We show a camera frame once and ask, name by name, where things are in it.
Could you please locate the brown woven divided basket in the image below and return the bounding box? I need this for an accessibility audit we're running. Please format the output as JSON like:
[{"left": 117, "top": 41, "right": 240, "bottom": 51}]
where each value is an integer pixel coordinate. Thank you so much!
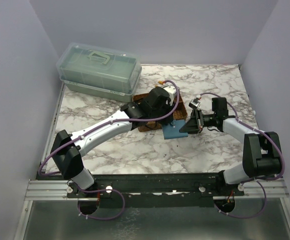
[{"left": 132, "top": 93, "right": 188, "bottom": 132}]

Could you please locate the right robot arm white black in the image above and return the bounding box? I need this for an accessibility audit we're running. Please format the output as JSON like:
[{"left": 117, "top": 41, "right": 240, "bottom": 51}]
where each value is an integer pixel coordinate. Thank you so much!
[{"left": 179, "top": 96, "right": 285, "bottom": 185}]

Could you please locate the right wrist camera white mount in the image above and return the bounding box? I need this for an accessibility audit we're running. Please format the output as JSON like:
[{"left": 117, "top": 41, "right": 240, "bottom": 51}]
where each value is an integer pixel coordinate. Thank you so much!
[{"left": 188, "top": 96, "right": 201, "bottom": 111}]

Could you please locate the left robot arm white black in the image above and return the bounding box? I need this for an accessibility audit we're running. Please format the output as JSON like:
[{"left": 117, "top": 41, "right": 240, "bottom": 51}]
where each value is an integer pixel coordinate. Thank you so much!
[{"left": 51, "top": 85, "right": 180, "bottom": 190}]

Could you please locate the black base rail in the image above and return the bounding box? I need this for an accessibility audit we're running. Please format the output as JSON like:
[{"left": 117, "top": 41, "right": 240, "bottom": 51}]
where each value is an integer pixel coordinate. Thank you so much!
[{"left": 67, "top": 172, "right": 244, "bottom": 209}]

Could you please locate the blue leather card holder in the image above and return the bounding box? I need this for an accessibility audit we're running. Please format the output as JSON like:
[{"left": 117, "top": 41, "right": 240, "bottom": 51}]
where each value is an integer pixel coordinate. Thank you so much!
[{"left": 162, "top": 119, "right": 188, "bottom": 140}]

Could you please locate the green plastic storage box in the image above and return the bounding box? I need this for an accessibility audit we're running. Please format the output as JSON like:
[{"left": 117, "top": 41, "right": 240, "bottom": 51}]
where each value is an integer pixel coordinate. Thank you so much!
[{"left": 56, "top": 42, "right": 142, "bottom": 103}]

